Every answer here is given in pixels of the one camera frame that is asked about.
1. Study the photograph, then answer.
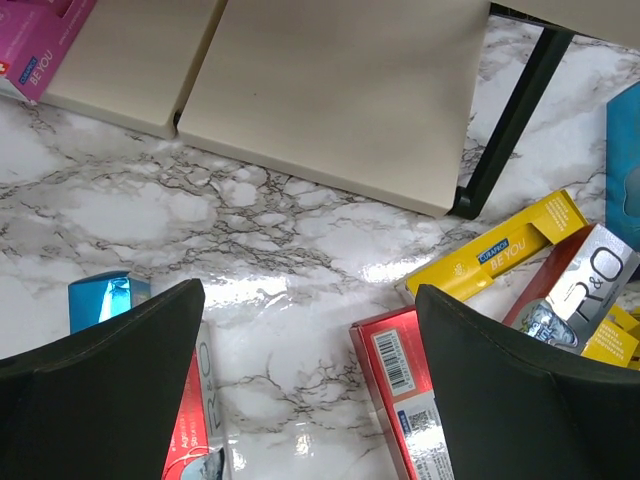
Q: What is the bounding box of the yellow toothpaste box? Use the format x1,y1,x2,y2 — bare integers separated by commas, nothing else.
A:
394,189,588,303
581,305,639,371

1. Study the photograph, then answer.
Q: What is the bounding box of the beige three-tier shelf rack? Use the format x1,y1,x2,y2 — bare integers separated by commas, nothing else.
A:
43,1,639,219

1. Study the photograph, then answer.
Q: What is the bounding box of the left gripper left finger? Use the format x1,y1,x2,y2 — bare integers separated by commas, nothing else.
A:
1,279,205,479

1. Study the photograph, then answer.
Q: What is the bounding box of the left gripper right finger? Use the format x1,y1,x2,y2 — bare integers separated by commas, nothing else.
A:
415,285,639,479

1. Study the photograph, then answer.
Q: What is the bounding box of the red R&O toothpaste box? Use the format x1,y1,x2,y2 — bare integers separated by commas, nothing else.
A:
162,322,230,480

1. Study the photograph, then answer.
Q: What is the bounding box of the blue metallic toothpaste box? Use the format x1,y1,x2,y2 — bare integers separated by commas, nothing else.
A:
67,270,151,334

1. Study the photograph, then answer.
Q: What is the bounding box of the silver red R&O box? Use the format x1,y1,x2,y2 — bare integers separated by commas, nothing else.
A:
503,223,639,355

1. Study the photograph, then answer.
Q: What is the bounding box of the red toothpaste box barcode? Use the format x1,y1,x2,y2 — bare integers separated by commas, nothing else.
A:
349,306,454,480

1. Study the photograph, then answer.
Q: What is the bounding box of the silver R&O box upper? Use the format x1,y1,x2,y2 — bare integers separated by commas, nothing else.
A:
605,83,639,251

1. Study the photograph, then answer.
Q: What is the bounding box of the pink toothpaste box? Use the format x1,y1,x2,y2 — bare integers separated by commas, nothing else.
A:
1,0,96,103

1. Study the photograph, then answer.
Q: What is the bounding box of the yellow toothpaste box upper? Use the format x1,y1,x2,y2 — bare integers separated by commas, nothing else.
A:
394,189,588,303

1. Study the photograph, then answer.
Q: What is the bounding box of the yellow toothpaste box middle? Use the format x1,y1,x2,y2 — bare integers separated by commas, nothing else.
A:
581,305,639,371

